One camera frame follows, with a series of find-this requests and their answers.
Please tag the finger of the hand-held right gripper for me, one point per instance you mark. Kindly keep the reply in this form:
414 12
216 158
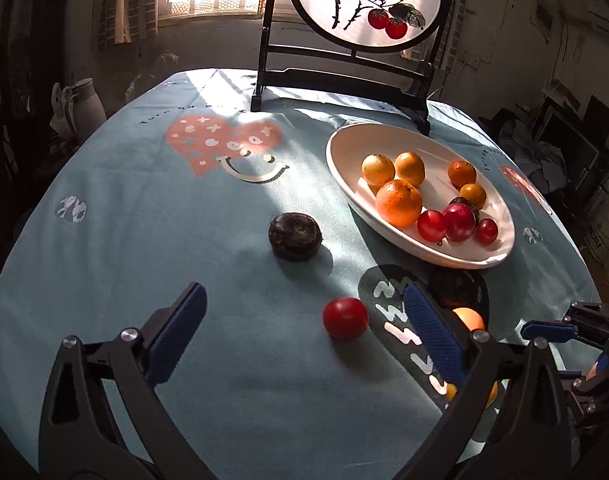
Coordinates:
604 400
547 331

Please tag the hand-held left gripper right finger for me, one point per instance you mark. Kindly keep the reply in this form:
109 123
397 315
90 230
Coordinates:
437 335

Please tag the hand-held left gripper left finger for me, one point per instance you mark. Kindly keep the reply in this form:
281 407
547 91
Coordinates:
177 335

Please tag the small orange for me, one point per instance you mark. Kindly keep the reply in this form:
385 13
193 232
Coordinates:
472 319

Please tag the large dark red plum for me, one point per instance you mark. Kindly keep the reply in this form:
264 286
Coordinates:
459 222

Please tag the orange-yellow round fruit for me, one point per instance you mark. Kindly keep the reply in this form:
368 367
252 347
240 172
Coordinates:
409 168

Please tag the yellow round fruit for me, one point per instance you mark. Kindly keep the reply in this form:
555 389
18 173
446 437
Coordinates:
378 170
490 394

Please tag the white oval plate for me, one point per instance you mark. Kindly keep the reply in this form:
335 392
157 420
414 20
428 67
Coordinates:
349 160

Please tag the light blue printed tablecloth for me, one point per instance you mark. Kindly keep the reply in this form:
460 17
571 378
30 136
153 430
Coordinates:
184 240

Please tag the pile of grey clothes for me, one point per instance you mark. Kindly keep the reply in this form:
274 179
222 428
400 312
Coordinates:
519 150

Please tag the black framed monitor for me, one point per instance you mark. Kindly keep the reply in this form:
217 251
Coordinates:
569 135

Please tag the white ceramic pitcher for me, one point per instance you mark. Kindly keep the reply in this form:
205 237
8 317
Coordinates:
87 110

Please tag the round painted table screen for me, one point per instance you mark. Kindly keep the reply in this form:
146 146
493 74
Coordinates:
334 82

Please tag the checked curtain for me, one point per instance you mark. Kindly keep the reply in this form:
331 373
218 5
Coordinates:
454 45
129 5

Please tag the wall vent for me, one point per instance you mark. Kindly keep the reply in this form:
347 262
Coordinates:
540 17

